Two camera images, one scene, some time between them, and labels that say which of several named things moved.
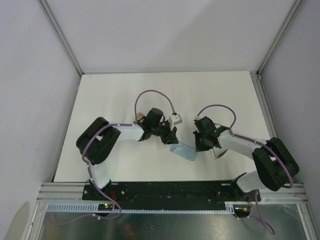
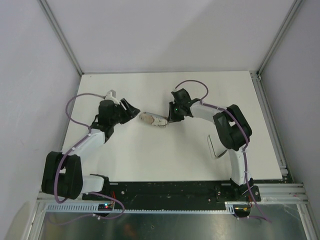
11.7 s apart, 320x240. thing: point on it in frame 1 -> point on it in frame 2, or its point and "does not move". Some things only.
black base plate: x=198 y=192 does not move
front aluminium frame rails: x=59 y=192 does not move
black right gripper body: x=201 y=144 -> x=176 y=114
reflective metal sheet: x=265 y=222 does not move
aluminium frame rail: x=47 y=9 does not move
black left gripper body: x=164 y=131 -> x=119 y=113
